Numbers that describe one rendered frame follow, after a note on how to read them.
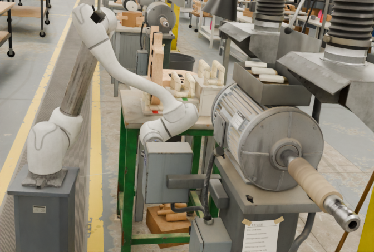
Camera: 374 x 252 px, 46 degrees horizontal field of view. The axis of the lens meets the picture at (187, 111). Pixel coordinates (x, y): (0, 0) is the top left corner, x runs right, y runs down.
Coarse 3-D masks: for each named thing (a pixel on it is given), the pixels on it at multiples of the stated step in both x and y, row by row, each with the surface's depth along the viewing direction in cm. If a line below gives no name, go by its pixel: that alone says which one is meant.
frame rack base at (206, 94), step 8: (200, 80) 256; (200, 88) 243; (208, 88) 243; (216, 88) 244; (200, 96) 244; (208, 96) 244; (200, 104) 245; (208, 104) 246; (200, 112) 247; (208, 112) 248
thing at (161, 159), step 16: (160, 144) 156; (176, 144) 158; (144, 160) 157; (160, 160) 150; (176, 160) 152; (192, 160) 153; (144, 176) 157; (160, 176) 153; (144, 192) 156; (160, 192) 155; (176, 192) 156; (176, 208) 162; (192, 208) 151
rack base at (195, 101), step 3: (165, 87) 264; (168, 87) 265; (168, 90) 259; (171, 90) 260; (174, 90) 260; (180, 90) 261; (183, 90) 262; (186, 90) 262; (171, 93) 253; (195, 96) 252; (177, 99) 244; (180, 99) 244; (189, 99) 246; (192, 99) 246; (195, 99) 247; (183, 102) 243; (186, 102) 243; (189, 102) 244; (192, 102) 244; (195, 102) 244; (198, 102) 245; (195, 105) 245; (198, 105) 245; (198, 108) 246; (198, 111) 246
